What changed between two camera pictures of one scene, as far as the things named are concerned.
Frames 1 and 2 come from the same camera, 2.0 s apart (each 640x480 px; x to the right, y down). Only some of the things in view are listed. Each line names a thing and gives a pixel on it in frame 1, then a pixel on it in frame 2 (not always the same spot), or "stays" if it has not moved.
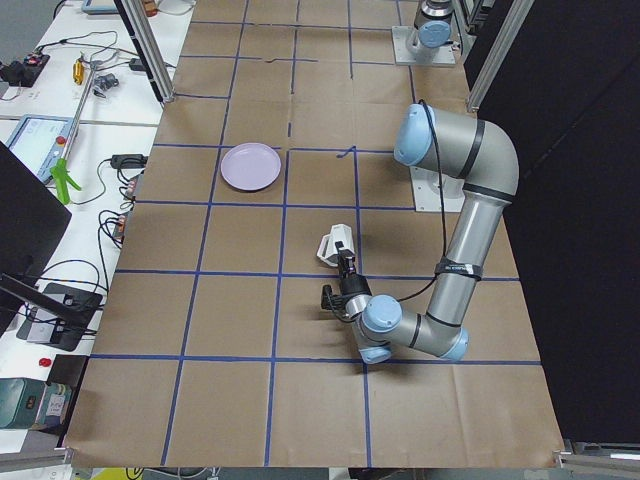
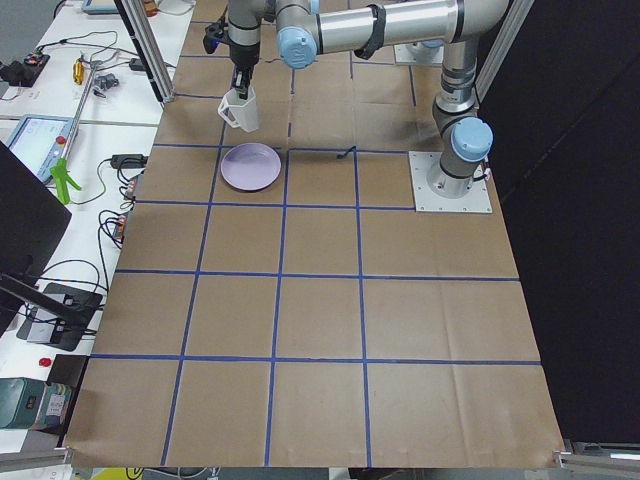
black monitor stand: (55, 315) stays
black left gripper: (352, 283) -> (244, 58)
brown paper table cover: (214, 349) stays
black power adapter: (129, 161) stays
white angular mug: (327, 250) -> (240, 112)
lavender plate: (250, 166) stays
